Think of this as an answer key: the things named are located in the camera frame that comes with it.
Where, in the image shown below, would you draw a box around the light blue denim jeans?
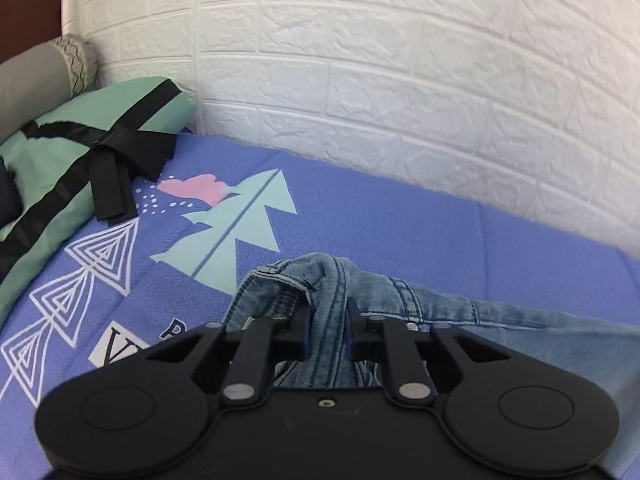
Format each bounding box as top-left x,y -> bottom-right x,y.
224,252 -> 639,396

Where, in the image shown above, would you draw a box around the purple patterned bed sheet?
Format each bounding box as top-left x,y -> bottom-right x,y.
1,134 -> 639,479

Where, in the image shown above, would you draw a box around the green pillow with black ribbon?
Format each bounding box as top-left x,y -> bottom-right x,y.
1,76 -> 195,318

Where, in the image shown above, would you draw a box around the grey bolster pillow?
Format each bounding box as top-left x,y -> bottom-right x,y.
1,34 -> 99,142

